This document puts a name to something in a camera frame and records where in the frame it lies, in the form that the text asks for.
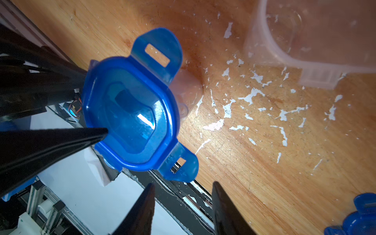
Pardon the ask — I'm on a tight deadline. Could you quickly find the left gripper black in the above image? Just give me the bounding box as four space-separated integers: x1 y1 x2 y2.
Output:
1 25 108 196

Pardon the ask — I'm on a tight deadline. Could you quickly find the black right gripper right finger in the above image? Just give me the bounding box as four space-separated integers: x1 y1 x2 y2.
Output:
212 181 256 235

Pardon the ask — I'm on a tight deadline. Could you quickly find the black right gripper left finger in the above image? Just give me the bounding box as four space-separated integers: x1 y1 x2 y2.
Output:
112 183 155 235

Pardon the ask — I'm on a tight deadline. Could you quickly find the blue lid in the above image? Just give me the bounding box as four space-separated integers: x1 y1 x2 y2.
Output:
324 193 376 235
82 28 199 182

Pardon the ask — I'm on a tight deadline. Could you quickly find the clear plastic container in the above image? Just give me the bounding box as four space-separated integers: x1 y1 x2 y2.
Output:
169 69 203 121
244 1 376 89

